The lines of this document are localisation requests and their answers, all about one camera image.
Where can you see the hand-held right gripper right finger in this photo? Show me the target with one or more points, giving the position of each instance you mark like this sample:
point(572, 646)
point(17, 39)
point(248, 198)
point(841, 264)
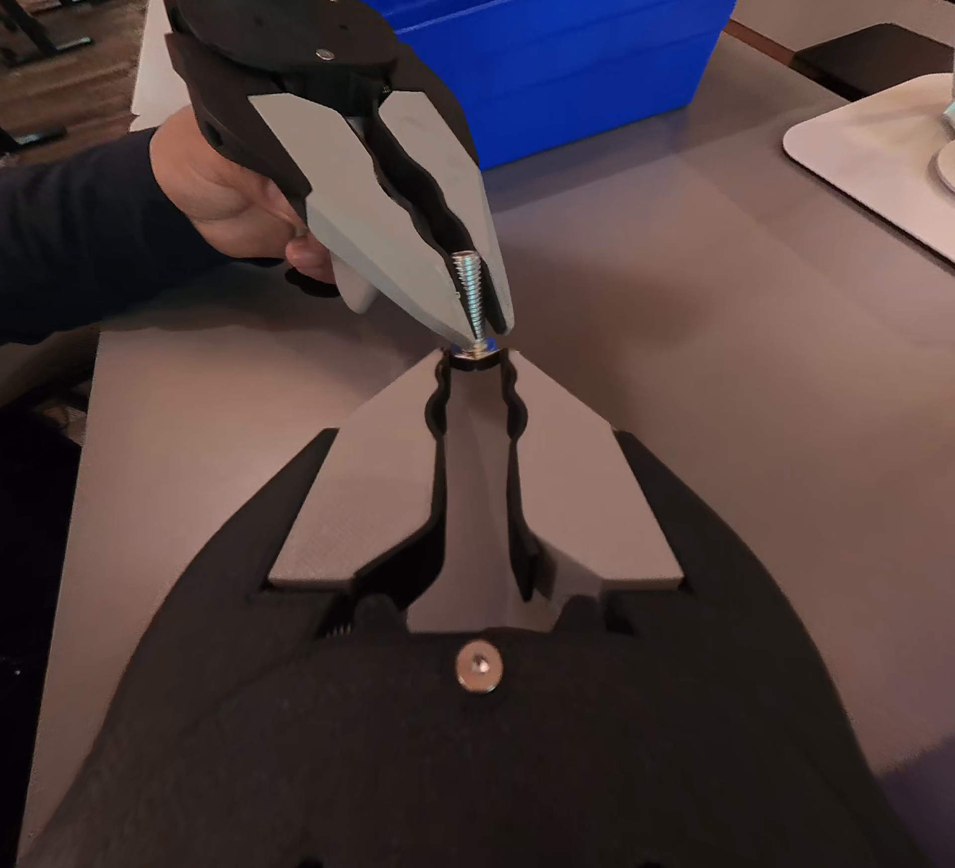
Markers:
point(589, 502)

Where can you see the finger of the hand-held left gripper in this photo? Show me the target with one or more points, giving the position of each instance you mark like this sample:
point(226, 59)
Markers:
point(448, 152)
point(336, 196)

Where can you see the steel hex bolt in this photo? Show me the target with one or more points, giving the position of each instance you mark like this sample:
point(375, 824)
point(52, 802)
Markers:
point(470, 293)

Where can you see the person's torso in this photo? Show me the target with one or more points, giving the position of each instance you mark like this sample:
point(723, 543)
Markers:
point(30, 584)

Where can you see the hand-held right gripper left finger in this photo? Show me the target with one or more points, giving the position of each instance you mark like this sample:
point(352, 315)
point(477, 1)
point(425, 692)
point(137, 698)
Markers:
point(365, 502)

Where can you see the blue plastic bin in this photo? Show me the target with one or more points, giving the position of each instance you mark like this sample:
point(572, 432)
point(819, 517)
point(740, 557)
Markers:
point(597, 62)

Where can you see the person's left hand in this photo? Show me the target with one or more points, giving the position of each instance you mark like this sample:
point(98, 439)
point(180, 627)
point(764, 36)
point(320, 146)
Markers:
point(224, 204)

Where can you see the white flat base plate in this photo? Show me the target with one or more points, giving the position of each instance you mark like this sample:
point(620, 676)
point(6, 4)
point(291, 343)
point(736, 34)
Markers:
point(858, 152)

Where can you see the person's left forearm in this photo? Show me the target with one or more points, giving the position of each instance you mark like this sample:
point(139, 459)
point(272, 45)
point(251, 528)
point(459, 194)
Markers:
point(89, 234)

